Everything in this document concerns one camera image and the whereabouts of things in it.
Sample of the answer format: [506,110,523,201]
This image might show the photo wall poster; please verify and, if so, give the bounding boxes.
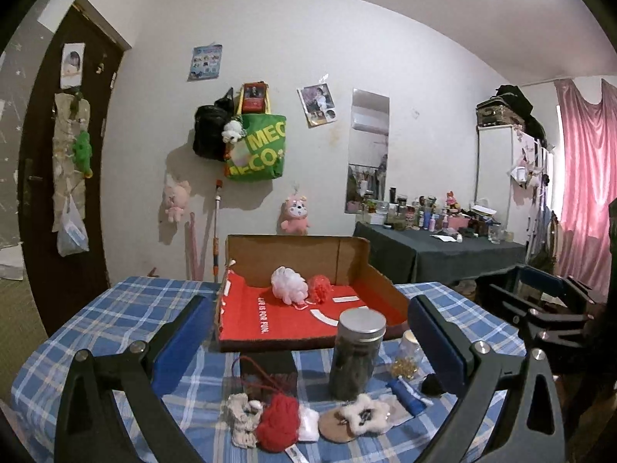
[296,83,338,128]

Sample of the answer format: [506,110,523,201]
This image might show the white cotton pad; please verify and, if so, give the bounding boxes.
[298,406,320,442]

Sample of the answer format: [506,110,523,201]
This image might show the pink pig plush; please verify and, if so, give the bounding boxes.
[161,181,191,224]

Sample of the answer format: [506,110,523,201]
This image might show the row of cosmetic bottles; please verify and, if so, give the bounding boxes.
[357,186,516,244]

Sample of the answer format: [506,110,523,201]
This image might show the wall mirror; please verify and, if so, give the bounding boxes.
[344,88,390,215]

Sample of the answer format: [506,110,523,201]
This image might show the pink bear plush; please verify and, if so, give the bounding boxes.
[280,194,312,236]

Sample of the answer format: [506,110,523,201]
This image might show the hanging clothes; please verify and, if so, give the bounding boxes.
[523,174,562,271]

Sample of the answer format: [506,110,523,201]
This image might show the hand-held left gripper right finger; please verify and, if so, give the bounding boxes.
[407,294,567,463]

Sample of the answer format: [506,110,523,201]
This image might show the red bath pouf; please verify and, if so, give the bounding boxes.
[307,275,334,304]

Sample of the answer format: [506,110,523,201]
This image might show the metal door handle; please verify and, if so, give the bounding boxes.
[24,157,46,188]

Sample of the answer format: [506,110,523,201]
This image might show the blue wall poster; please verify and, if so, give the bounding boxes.
[188,44,223,82]

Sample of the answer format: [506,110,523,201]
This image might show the green plush toy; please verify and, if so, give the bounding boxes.
[72,131,94,177]

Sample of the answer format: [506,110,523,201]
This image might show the green tote bag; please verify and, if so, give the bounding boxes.
[224,113,288,181]

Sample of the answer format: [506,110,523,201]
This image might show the white plush toy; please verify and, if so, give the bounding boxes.
[222,118,244,144]

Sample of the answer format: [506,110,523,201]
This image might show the photo on door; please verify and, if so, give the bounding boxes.
[60,42,86,90]

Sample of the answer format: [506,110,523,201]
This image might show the large jar of dark tea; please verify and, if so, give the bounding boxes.
[329,308,388,401]

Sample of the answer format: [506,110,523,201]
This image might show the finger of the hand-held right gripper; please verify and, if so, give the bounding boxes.
[500,302,593,349]
[484,264,601,308]

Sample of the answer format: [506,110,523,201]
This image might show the pink stick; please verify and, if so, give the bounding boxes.
[188,212,203,281]

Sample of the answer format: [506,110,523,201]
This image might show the red yarn ball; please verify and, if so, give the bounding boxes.
[255,393,300,453]

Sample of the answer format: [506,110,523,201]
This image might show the blue checked tablecloth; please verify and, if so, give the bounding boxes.
[10,276,528,463]

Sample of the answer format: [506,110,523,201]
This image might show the white fluffy star clip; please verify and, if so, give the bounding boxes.
[335,393,392,434]

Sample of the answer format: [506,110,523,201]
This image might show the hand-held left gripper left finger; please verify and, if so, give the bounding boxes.
[57,293,215,463]

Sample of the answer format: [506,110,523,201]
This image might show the pink curtain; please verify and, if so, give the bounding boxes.
[554,77,617,295]

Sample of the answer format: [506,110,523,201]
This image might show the black pompom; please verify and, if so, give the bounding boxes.
[421,373,447,397]

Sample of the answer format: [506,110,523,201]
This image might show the beige hanging organizer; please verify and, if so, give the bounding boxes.
[51,91,94,232]

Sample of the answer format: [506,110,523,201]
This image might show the round brown coaster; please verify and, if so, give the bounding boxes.
[318,407,360,443]

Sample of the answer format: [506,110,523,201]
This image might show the dark covered side table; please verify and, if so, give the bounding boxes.
[354,222,528,286]

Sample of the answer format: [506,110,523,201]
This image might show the dark brown door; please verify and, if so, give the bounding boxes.
[17,2,133,338]

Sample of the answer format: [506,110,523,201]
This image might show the beige scrunchie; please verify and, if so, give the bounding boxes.
[226,392,265,447]

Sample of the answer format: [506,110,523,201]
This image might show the black box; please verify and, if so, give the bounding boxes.
[239,351,300,399]

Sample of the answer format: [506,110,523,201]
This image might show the dark suitcase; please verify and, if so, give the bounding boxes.
[476,97,520,128]

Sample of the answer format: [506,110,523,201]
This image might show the white cotton sheet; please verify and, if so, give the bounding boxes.
[381,393,410,425]

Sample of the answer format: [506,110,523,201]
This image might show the small jar of gold pins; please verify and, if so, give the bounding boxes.
[390,330,427,381]

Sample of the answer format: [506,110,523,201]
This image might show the mop handle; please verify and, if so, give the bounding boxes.
[211,179,223,283]

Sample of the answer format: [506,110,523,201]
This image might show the blue pack of cotton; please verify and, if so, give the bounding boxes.
[386,377,427,416]

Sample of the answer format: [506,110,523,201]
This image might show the black bag on wardrobe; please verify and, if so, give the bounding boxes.
[496,84,548,143]

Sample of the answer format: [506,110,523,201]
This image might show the white wardrobe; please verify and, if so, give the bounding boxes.
[476,124,516,247]

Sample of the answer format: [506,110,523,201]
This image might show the cardboard box with red lining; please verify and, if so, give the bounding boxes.
[212,234,410,354]

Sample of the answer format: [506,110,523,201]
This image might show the clear plastic bag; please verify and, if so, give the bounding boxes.
[57,193,91,257]

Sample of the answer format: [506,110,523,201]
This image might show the white bath pouf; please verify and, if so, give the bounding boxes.
[271,266,309,306]

